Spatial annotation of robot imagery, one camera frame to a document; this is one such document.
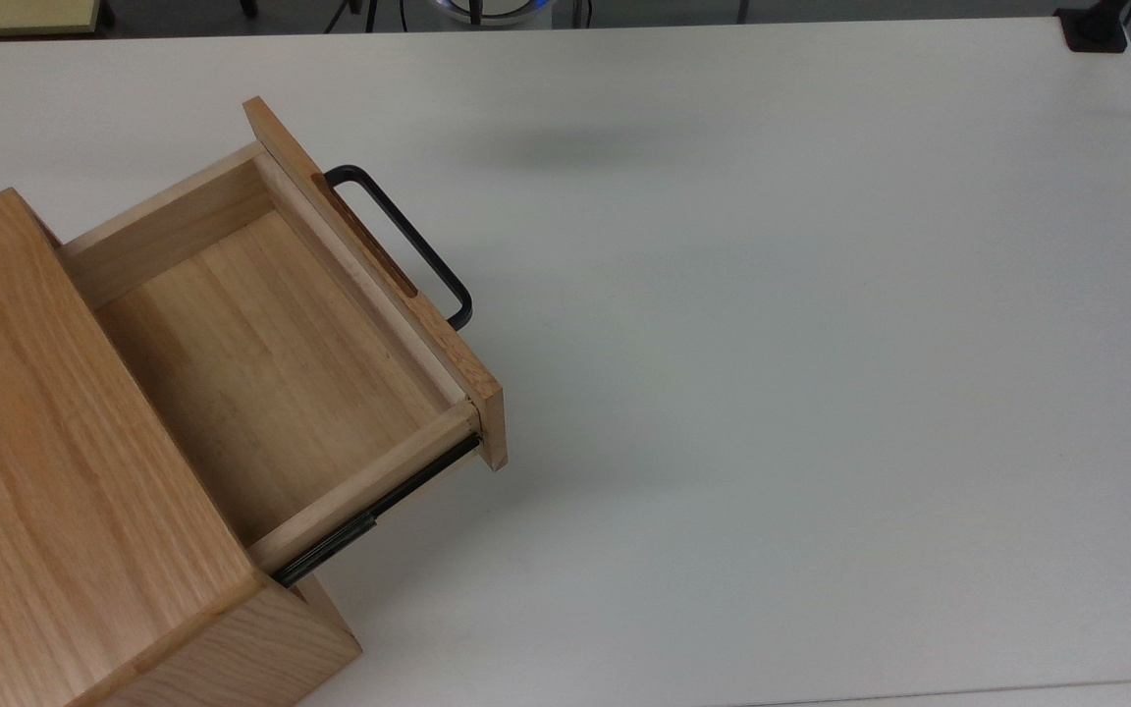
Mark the light wooden drawer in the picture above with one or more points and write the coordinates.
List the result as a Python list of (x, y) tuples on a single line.
[(271, 363)]

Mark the light wooden cabinet box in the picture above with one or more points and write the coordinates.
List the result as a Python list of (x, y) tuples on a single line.
[(45, 471)]

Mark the pale yellow board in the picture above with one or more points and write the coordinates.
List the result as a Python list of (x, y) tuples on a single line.
[(11, 14)]

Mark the black metal drawer slide rail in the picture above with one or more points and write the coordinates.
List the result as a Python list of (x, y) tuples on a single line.
[(369, 517)]

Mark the black table clamp mount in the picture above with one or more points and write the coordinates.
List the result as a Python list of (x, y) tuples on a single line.
[(1094, 29)]

